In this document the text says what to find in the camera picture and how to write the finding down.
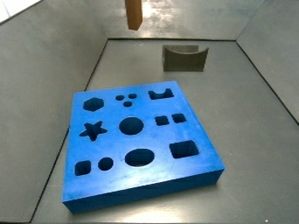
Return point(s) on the brown arch block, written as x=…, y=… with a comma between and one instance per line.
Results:
x=133, y=13

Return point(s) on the blue foam shape board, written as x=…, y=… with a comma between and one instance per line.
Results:
x=136, y=146

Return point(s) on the dark grey cradle fixture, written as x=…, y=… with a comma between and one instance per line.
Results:
x=182, y=58

